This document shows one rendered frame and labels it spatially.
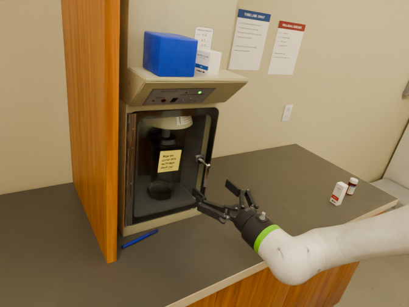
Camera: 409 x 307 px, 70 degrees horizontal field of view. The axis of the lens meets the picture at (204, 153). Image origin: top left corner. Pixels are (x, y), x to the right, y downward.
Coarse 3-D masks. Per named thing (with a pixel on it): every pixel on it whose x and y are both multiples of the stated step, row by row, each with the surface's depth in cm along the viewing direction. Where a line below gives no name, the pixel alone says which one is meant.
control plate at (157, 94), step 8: (184, 88) 75; (192, 88) 77; (200, 88) 78; (208, 88) 80; (152, 96) 74; (160, 96) 76; (168, 96) 77; (176, 96) 78; (184, 96) 80; (192, 96) 82; (200, 96) 83; (144, 104) 78; (152, 104) 79
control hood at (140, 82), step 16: (128, 80) 75; (144, 80) 67; (160, 80) 68; (176, 80) 71; (192, 80) 73; (208, 80) 76; (224, 80) 79; (240, 80) 82; (128, 96) 76; (144, 96) 73; (208, 96) 85; (224, 96) 89
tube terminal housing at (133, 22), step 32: (128, 0) 68; (160, 0) 71; (192, 0) 76; (224, 0) 81; (128, 32) 71; (192, 32) 80; (224, 32) 85; (128, 64) 74; (224, 64) 90; (160, 224) 106
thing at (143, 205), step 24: (144, 120) 82; (168, 120) 87; (192, 120) 92; (216, 120) 97; (144, 144) 86; (168, 144) 91; (192, 144) 96; (144, 168) 90; (192, 168) 101; (144, 192) 94; (168, 192) 100; (144, 216) 99
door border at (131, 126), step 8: (128, 128) 80; (128, 144) 83; (128, 160) 85; (128, 168) 87; (128, 176) 88; (128, 184) 89; (128, 192) 91; (128, 200) 92; (128, 208) 93; (128, 216) 95; (128, 224) 96
